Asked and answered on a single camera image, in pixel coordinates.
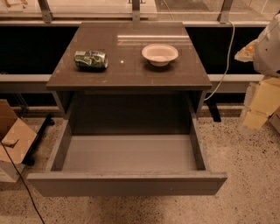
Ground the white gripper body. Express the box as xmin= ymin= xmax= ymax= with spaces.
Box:
xmin=253 ymin=13 xmax=280 ymax=78

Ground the white paper bowl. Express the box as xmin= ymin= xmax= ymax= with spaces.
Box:
xmin=142 ymin=44 xmax=179 ymax=67

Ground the black table leg foot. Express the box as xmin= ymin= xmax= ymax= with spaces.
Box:
xmin=205 ymin=94 xmax=221 ymax=123

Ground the black floor cable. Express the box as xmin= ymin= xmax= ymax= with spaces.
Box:
xmin=0 ymin=140 xmax=46 ymax=224

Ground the open grey top drawer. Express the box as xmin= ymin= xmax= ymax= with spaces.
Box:
xmin=26 ymin=101 xmax=228 ymax=198

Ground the black stand foot left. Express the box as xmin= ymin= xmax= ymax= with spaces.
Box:
xmin=23 ymin=114 xmax=55 ymax=166

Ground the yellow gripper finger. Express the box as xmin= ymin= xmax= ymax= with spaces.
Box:
xmin=234 ymin=39 xmax=257 ymax=62
xmin=238 ymin=77 xmax=280 ymax=135

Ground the white hanging cable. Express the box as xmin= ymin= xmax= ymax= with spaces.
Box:
xmin=203 ymin=20 xmax=236 ymax=102

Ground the grey cabinet with top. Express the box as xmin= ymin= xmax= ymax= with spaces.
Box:
xmin=45 ymin=21 xmax=213 ymax=136

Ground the cardboard box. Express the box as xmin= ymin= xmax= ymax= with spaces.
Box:
xmin=0 ymin=100 xmax=37 ymax=183

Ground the crushed green soda can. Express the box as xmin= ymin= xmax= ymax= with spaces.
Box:
xmin=73 ymin=51 xmax=108 ymax=69

